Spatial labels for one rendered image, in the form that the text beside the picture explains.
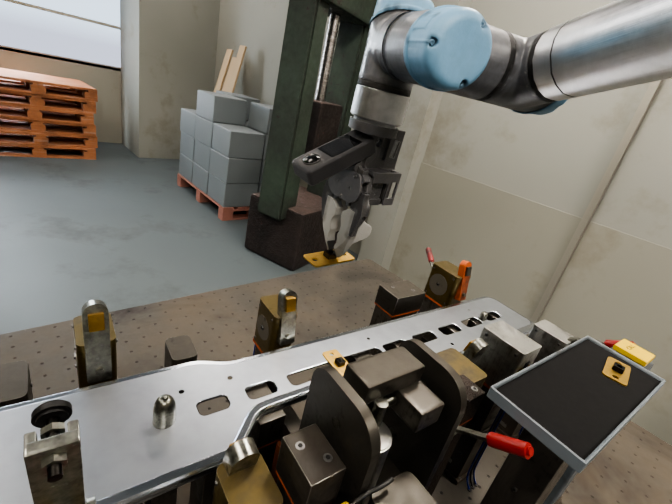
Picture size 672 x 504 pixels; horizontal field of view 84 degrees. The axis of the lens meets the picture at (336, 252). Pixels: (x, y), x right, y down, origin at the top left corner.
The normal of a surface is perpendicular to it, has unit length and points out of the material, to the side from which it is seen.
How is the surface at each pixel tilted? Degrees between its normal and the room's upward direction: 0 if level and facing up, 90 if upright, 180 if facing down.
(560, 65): 111
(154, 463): 0
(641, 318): 90
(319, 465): 0
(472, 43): 92
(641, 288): 90
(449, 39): 93
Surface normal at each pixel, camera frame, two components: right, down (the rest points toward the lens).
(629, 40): -0.91, 0.31
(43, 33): 0.65, 0.43
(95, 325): 0.59, 0.25
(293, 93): -0.50, 0.22
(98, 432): 0.21, -0.89
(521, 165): -0.72, 0.12
